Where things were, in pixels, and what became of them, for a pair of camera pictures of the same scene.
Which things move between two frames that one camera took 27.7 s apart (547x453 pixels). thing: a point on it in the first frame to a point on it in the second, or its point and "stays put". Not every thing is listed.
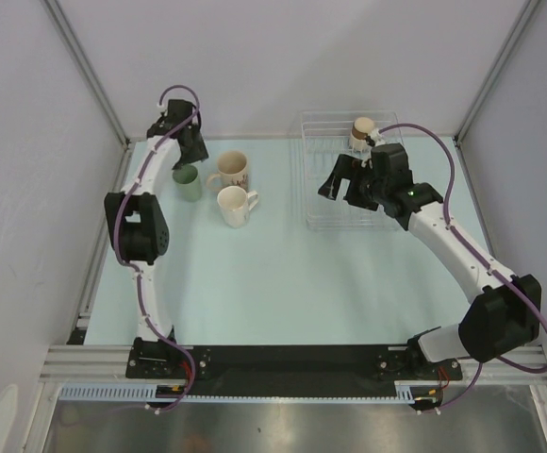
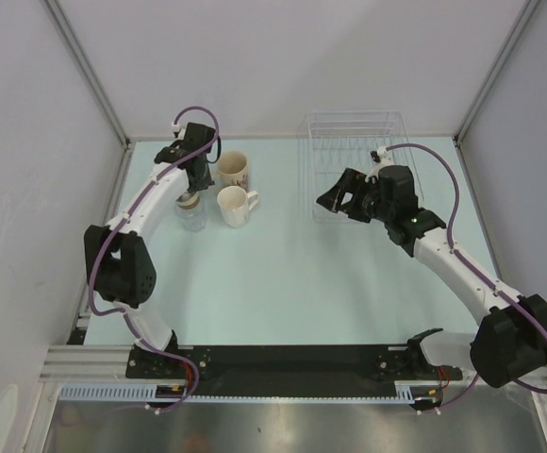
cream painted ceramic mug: (232, 170) stays put
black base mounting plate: (285, 368) stays put
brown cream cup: (361, 127) to (189, 200)
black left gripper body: (197, 151) to (202, 183)
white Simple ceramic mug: (235, 204) stays put
